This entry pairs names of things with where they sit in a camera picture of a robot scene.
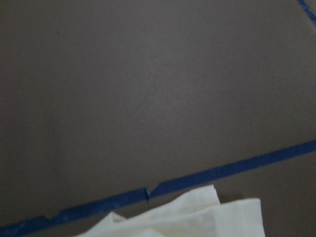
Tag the cream long-sleeve cat shirt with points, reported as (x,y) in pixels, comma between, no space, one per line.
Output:
(196,213)

